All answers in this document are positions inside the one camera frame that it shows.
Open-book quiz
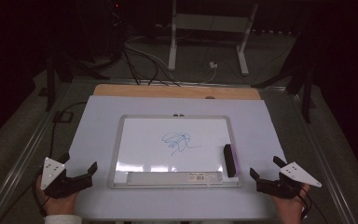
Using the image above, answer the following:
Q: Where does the black floor cable bundle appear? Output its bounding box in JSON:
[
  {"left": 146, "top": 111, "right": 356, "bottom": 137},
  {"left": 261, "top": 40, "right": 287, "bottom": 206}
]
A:
[{"left": 121, "top": 46, "right": 182, "bottom": 88}]

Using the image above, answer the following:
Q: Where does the white floor cable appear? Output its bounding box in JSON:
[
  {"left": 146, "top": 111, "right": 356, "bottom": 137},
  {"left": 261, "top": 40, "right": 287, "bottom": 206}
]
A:
[{"left": 123, "top": 41, "right": 217, "bottom": 85}]

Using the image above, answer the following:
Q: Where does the white table cover sheet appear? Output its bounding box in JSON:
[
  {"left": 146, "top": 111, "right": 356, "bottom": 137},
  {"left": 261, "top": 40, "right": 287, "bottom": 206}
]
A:
[{"left": 65, "top": 94, "right": 288, "bottom": 222}]

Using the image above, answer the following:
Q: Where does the black tripod stand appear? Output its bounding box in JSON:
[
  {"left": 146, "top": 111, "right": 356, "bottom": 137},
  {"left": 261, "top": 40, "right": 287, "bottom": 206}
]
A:
[
  {"left": 44, "top": 50, "right": 110, "bottom": 112},
  {"left": 251, "top": 29, "right": 317, "bottom": 124}
]

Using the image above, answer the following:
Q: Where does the person's right hand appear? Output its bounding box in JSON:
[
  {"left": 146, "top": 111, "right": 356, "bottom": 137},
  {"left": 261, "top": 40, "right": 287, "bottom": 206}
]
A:
[{"left": 270, "top": 182, "right": 311, "bottom": 224}]

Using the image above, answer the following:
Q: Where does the dark equipment rack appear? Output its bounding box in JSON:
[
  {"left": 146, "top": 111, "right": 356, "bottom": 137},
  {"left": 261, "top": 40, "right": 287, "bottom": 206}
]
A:
[{"left": 103, "top": 0, "right": 127, "bottom": 59}]

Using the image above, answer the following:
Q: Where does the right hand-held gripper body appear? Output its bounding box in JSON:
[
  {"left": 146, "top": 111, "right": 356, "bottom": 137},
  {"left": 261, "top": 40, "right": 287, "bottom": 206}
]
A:
[{"left": 255, "top": 161, "right": 323, "bottom": 200}]

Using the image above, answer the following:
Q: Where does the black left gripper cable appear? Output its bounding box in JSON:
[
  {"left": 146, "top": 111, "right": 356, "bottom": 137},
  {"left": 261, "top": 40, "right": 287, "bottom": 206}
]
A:
[{"left": 32, "top": 101, "right": 89, "bottom": 218}]

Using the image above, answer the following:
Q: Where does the black square floor plate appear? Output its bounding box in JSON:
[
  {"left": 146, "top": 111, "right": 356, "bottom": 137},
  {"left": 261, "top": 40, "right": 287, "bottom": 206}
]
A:
[{"left": 52, "top": 110, "right": 75, "bottom": 124}]

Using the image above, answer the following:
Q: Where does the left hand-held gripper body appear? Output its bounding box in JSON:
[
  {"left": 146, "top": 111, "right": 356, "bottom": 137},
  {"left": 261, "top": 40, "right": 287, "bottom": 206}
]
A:
[{"left": 40, "top": 157, "right": 93, "bottom": 200}]

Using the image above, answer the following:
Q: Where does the white framed whiteboard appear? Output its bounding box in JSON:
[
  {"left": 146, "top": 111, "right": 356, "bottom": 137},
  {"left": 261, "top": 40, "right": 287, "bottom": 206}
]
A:
[{"left": 106, "top": 114, "right": 242, "bottom": 190}]

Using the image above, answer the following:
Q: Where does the white metal stand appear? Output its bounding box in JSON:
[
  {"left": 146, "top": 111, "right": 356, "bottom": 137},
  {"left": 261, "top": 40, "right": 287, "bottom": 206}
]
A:
[{"left": 167, "top": 0, "right": 259, "bottom": 77}]

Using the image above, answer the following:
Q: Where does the person's left hand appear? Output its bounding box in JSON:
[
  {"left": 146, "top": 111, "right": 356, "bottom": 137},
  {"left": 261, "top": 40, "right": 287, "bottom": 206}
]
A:
[{"left": 34, "top": 175, "right": 80, "bottom": 217}]

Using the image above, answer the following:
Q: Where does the black and purple whiteboard eraser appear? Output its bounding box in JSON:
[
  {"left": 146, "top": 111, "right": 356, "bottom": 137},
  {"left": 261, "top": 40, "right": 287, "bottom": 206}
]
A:
[{"left": 223, "top": 143, "right": 241, "bottom": 178}]

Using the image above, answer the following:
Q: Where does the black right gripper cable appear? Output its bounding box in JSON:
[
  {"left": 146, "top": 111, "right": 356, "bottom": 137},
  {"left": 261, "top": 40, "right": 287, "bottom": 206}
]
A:
[{"left": 287, "top": 181, "right": 330, "bottom": 224}]

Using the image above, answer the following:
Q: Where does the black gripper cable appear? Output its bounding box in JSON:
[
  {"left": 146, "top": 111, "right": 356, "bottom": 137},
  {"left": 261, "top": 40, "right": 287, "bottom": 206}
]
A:
[
  {"left": 287, "top": 181, "right": 330, "bottom": 224},
  {"left": 32, "top": 101, "right": 89, "bottom": 218}
]

